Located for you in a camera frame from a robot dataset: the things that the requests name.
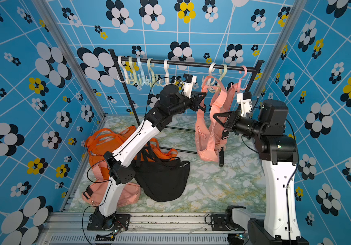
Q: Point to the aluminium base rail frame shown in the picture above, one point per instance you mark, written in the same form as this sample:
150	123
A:
144	229

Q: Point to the black bag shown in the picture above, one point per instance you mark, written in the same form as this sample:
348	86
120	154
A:
163	180

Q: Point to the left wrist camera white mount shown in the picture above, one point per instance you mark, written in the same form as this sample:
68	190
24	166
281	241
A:
188	83

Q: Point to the pink bag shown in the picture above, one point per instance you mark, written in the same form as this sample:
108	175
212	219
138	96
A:
95	192
208	139
229	98

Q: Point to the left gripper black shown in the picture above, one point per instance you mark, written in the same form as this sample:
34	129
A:
195	100

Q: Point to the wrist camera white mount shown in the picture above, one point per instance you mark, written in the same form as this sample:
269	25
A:
245	105
188	83

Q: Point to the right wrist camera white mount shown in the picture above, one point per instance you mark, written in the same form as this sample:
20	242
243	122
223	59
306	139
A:
245	105

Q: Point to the pale green hook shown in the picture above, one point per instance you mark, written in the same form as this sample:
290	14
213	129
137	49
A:
223	72
133	75
152	76

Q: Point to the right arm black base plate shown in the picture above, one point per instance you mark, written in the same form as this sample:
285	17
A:
218	222

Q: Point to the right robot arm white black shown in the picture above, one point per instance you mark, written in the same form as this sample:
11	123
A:
279	158

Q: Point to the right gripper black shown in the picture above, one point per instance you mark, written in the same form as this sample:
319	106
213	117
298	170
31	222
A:
231	123

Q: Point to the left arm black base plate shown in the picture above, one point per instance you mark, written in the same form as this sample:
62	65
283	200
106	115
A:
97	222

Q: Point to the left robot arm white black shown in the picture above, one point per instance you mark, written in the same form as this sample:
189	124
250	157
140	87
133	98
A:
172	102

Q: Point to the white hook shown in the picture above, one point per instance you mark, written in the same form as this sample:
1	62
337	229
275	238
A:
166	78
211	85
125	74

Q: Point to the black metal clothes rack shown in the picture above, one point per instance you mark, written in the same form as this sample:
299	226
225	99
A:
253	70

